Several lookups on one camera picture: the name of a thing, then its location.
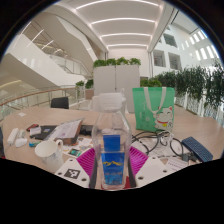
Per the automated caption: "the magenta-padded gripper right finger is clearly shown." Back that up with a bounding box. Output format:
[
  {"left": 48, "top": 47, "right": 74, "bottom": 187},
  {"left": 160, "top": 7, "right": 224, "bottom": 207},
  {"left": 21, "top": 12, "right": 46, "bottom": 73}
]
[{"left": 126, "top": 145, "right": 172, "bottom": 189}]

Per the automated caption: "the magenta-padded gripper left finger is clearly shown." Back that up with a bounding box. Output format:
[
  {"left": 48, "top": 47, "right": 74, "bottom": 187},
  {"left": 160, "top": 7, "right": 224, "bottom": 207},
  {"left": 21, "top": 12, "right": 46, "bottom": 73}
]
[{"left": 54, "top": 147, "right": 99, "bottom": 190}]

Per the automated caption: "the clear blue-labelled water bottle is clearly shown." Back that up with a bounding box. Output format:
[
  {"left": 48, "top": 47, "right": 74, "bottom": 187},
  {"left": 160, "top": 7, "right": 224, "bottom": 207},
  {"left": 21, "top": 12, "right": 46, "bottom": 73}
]
[{"left": 90, "top": 92, "right": 133, "bottom": 191}]

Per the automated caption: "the white printed card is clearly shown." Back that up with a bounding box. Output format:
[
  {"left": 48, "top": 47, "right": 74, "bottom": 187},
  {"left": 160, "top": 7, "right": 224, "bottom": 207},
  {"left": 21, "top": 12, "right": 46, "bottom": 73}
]
[{"left": 165, "top": 156, "right": 189, "bottom": 172}]

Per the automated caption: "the colourful sticker sheet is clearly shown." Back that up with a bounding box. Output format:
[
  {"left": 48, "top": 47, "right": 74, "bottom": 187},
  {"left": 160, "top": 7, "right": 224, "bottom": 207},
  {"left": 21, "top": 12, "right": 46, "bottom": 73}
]
[{"left": 63, "top": 137, "right": 95, "bottom": 158}]

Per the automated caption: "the white mug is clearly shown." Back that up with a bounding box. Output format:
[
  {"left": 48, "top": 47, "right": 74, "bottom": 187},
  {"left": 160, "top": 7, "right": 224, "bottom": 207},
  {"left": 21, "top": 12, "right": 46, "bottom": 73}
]
[{"left": 34, "top": 138, "right": 65, "bottom": 174}]

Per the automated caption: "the small black box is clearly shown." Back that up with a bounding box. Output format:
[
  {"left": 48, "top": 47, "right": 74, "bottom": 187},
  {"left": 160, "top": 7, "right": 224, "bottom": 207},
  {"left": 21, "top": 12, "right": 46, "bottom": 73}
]
[{"left": 79, "top": 124, "right": 95, "bottom": 136}]

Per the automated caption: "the small cyan marker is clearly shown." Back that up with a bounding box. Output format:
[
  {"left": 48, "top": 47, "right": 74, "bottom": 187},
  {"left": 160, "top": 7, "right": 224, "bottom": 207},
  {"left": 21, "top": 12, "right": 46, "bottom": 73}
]
[{"left": 28, "top": 141, "right": 43, "bottom": 148}]

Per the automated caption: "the black notebook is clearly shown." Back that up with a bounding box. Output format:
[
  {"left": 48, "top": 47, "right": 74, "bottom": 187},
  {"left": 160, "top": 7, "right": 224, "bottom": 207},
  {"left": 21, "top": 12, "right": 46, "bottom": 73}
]
[{"left": 31, "top": 124, "right": 59, "bottom": 141}]

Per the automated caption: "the white computer mouse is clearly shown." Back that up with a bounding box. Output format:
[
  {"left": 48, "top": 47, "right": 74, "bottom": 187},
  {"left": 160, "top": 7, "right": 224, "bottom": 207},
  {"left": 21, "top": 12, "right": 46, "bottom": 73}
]
[{"left": 14, "top": 137, "right": 29, "bottom": 149}]

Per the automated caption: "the green cat-print tote bag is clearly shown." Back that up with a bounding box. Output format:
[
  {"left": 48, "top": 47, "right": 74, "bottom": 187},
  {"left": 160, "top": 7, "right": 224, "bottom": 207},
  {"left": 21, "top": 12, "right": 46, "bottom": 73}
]
[{"left": 132, "top": 86, "right": 176, "bottom": 133}]

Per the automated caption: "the red and black phone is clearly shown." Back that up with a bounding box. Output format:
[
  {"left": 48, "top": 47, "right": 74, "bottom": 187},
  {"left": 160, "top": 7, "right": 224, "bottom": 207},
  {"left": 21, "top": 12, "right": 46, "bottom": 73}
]
[{"left": 25, "top": 123, "right": 40, "bottom": 132}]

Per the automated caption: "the white power strip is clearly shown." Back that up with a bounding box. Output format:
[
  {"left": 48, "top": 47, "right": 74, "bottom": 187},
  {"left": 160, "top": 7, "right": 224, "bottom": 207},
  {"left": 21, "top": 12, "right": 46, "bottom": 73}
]
[{"left": 7, "top": 127, "right": 20, "bottom": 146}]

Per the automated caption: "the black office chair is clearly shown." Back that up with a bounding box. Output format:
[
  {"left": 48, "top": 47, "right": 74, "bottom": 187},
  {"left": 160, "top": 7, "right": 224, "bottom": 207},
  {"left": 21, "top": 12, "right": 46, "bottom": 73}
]
[{"left": 50, "top": 96, "right": 70, "bottom": 110}]

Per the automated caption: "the clear spray bottle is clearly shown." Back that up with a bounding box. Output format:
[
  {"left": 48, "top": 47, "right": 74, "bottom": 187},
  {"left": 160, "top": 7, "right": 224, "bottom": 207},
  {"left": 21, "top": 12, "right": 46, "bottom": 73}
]
[{"left": 119, "top": 88, "right": 129, "bottom": 116}]

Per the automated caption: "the glass balcony railing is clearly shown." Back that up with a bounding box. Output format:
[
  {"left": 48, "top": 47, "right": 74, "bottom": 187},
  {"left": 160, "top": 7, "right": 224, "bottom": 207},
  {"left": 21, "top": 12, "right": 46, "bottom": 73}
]
[{"left": 0, "top": 85, "right": 81, "bottom": 118}]

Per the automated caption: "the small planter with plants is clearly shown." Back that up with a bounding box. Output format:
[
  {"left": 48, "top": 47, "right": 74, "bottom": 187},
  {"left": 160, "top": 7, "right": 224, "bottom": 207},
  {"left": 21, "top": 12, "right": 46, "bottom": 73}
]
[{"left": 75, "top": 79, "right": 95, "bottom": 100}]

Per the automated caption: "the low planter with green plants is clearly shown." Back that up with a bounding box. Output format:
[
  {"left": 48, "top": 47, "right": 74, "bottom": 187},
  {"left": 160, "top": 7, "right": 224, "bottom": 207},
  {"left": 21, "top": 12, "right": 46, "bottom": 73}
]
[{"left": 139, "top": 77, "right": 159, "bottom": 88}]

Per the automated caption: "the row of green hedge plants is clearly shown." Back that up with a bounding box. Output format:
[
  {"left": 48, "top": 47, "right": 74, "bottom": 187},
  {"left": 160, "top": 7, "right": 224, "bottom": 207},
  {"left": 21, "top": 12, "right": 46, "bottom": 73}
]
[{"left": 154, "top": 59, "right": 224, "bottom": 126}]

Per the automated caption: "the white cabinet with plants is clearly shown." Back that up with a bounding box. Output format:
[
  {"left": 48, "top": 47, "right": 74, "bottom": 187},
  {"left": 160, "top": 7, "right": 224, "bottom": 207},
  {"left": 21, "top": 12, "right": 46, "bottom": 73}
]
[{"left": 92, "top": 57, "right": 142, "bottom": 114}]

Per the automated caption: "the group of ceiling light strips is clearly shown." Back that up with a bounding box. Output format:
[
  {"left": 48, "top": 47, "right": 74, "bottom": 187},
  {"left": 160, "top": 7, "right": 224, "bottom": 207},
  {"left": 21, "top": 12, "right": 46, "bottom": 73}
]
[{"left": 74, "top": 0, "right": 161, "bottom": 48}]

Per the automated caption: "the black tangled cable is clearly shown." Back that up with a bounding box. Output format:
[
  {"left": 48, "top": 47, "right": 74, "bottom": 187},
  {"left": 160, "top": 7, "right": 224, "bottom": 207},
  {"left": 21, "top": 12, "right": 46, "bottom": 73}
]
[{"left": 131, "top": 130, "right": 191, "bottom": 158}]

